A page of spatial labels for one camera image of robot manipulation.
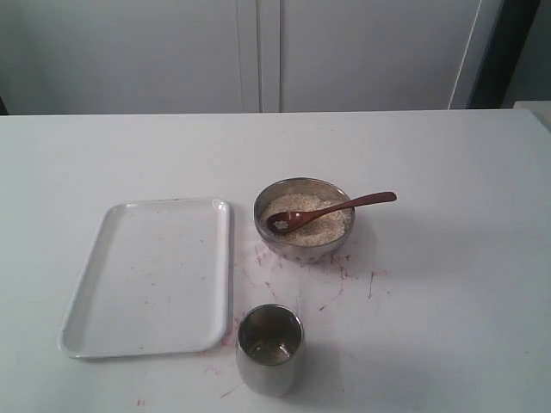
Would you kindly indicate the stainless steel cup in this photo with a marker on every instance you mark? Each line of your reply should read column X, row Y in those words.
column 270, row 350

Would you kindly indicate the steel bowl of rice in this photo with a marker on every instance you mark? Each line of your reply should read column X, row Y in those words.
column 316, row 240

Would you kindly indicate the brown wooden spoon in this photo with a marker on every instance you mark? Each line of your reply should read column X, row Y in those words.
column 286, row 222

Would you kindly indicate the white rectangular plastic tray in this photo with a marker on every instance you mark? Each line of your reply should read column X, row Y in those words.
column 157, row 281

